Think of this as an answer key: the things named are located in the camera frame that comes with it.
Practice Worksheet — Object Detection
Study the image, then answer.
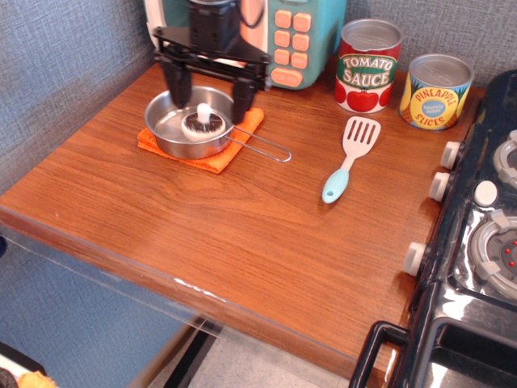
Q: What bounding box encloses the silver pot with wire handle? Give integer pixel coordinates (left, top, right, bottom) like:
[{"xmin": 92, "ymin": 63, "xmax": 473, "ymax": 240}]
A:
[{"xmin": 144, "ymin": 86, "xmax": 292, "ymax": 162}]

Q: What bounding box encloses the white toy mushroom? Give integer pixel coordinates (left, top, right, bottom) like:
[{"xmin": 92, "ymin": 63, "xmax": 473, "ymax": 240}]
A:
[{"xmin": 182, "ymin": 103, "xmax": 226, "ymax": 142}]

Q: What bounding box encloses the tomato sauce can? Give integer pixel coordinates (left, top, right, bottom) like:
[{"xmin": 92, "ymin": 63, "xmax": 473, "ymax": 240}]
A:
[{"xmin": 334, "ymin": 19, "xmax": 403, "ymax": 113}]

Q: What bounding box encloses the orange and black object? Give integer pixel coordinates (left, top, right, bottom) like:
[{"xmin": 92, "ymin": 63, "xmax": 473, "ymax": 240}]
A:
[{"xmin": 1, "ymin": 343, "xmax": 57, "ymax": 388}]

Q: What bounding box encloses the teal toy microwave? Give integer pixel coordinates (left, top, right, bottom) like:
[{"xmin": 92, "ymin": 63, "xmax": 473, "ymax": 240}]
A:
[{"xmin": 143, "ymin": 0, "xmax": 348, "ymax": 91}]

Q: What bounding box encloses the pineapple slices can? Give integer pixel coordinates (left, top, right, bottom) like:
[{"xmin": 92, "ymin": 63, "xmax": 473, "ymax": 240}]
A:
[{"xmin": 399, "ymin": 53, "xmax": 474, "ymax": 131}]

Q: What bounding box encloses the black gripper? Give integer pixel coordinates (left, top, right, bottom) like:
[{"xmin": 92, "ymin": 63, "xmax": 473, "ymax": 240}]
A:
[{"xmin": 152, "ymin": 1, "xmax": 271, "ymax": 124}]

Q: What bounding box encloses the black toy stove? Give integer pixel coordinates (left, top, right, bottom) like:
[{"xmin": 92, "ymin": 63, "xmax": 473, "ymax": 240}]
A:
[{"xmin": 350, "ymin": 70, "xmax": 516, "ymax": 387}]

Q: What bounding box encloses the white spatula teal handle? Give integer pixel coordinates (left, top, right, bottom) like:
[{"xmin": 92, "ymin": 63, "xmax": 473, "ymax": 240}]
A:
[{"xmin": 322, "ymin": 116, "xmax": 381, "ymax": 204}]

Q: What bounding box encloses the orange rag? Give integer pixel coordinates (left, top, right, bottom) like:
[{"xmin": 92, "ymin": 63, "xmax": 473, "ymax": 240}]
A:
[{"xmin": 137, "ymin": 108, "xmax": 265, "ymax": 174}]

